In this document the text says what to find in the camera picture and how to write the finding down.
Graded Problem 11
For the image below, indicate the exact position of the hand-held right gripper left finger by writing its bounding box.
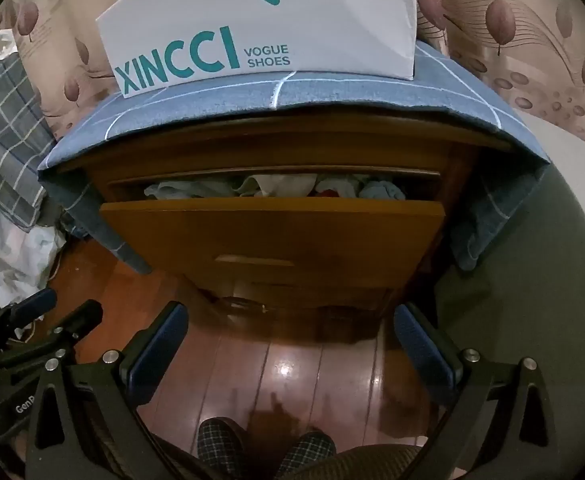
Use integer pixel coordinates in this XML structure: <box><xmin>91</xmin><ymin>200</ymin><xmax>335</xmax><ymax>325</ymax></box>
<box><xmin>22</xmin><ymin>301</ymin><xmax>213</xmax><ymax>480</ymax></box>

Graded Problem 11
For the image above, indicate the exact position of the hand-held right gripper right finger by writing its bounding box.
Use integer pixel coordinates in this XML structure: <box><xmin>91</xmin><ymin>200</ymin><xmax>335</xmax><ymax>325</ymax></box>
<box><xmin>393</xmin><ymin>302</ymin><xmax>558</xmax><ymax>480</ymax></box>

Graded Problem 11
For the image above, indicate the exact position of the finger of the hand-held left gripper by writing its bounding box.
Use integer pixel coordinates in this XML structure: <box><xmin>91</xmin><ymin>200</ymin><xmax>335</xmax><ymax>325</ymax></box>
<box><xmin>0</xmin><ymin>287</ymin><xmax>58</xmax><ymax>346</ymax></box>
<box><xmin>0</xmin><ymin>300</ymin><xmax>104</xmax><ymax>376</ymax></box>

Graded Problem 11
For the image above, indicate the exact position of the light blue underwear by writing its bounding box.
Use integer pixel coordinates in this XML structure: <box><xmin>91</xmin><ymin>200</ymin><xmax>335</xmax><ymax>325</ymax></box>
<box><xmin>357</xmin><ymin>180</ymin><xmax>406</xmax><ymax>202</ymax></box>

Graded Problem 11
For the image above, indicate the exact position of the white floral sheet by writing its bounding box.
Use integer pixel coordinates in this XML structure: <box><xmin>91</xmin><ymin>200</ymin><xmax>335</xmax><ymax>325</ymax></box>
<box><xmin>0</xmin><ymin>180</ymin><xmax>68</xmax><ymax>311</ymax></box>

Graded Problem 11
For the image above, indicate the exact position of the dark plaid slipper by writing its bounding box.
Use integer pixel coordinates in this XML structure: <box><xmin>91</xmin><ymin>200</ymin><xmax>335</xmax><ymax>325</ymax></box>
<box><xmin>197</xmin><ymin>417</ymin><xmax>246</xmax><ymax>480</ymax></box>
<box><xmin>277</xmin><ymin>430</ymin><xmax>337</xmax><ymax>480</ymax></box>

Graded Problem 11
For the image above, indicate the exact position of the dark green cloth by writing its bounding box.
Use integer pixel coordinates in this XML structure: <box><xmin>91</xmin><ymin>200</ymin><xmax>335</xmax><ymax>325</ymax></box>
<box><xmin>433</xmin><ymin>160</ymin><xmax>585</xmax><ymax>453</ymax></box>

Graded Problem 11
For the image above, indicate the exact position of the grey plaid quilt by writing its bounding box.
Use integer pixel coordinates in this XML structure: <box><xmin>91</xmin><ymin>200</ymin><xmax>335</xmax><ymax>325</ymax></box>
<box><xmin>0</xmin><ymin>52</ymin><xmax>56</xmax><ymax>233</ymax></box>

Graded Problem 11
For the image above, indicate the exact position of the wooden nightstand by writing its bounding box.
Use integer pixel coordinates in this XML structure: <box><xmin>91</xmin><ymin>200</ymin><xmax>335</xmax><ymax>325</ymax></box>
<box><xmin>57</xmin><ymin>110</ymin><xmax>516</xmax><ymax>331</ymax></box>

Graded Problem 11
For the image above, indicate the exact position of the blue checked cloth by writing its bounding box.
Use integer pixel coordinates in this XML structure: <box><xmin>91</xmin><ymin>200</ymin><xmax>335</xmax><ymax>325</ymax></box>
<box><xmin>37</xmin><ymin>40</ymin><xmax>551</xmax><ymax>276</ymax></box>

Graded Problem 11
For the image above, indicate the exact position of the plain white bedding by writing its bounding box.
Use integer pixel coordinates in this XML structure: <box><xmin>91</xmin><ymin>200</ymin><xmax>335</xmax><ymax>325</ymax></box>
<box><xmin>517</xmin><ymin>112</ymin><xmax>585</xmax><ymax>166</ymax></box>

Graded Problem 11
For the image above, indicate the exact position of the white shoe box teal print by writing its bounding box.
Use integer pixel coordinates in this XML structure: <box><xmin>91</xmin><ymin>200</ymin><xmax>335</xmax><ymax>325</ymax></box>
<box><xmin>96</xmin><ymin>0</ymin><xmax>418</xmax><ymax>100</ymax></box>

